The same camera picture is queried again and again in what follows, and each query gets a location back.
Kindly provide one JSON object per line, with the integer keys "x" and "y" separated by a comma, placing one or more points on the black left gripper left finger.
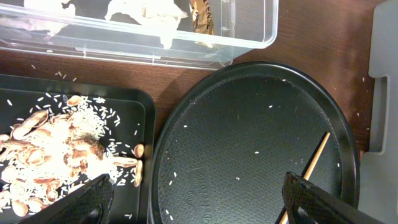
{"x": 89, "y": 204}

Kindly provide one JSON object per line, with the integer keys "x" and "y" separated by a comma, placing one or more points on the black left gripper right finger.
{"x": 307, "y": 203}

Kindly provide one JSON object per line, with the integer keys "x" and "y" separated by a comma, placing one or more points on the wooden chopstick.
{"x": 310, "y": 169}

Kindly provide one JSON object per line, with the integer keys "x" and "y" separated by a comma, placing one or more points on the grey dishwasher rack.
{"x": 378, "y": 169}

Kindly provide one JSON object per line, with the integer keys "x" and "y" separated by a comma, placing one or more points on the pile of food scraps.
{"x": 48, "y": 155}

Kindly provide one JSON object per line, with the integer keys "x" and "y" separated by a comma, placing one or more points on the round black tray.
{"x": 223, "y": 153}

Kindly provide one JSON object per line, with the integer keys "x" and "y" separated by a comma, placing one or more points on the small crumpled white tissue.
{"x": 41, "y": 15}

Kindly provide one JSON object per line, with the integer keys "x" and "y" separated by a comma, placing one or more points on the clear plastic bin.
{"x": 240, "y": 26}

